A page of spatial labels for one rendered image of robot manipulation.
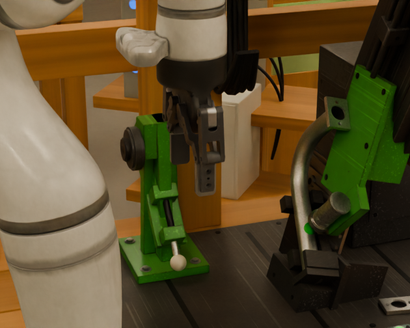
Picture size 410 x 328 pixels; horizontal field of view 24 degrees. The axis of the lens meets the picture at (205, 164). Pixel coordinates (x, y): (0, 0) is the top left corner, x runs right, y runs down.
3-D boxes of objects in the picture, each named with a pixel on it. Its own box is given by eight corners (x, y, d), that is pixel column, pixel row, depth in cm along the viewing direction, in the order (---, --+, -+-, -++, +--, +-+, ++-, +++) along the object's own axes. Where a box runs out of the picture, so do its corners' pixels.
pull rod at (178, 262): (189, 272, 160) (188, 242, 157) (172, 274, 159) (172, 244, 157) (179, 257, 164) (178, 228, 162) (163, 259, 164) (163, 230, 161)
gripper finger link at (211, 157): (198, 145, 100) (198, 189, 102) (207, 155, 97) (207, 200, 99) (211, 144, 100) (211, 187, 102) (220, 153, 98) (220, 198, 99)
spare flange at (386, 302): (409, 299, 157) (410, 295, 157) (418, 312, 154) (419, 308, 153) (378, 302, 156) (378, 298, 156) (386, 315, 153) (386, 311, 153)
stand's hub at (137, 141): (146, 176, 159) (145, 134, 156) (128, 178, 158) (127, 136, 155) (135, 160, 166) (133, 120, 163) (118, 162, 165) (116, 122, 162)
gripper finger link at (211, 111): (187, 96, 100) (187, 117, 100) (201, 110, 96) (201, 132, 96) (209, 94, 100) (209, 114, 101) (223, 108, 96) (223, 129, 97)
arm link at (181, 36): (112, 46, 102) (110, -11, 100) (211, 38, 105) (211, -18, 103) (133, 69, 94) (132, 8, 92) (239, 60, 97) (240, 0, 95)
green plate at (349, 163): (394, 215, 153) (435, 93, 146) (350, 210, 150) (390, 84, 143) (361, 188, 163) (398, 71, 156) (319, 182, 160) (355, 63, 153)
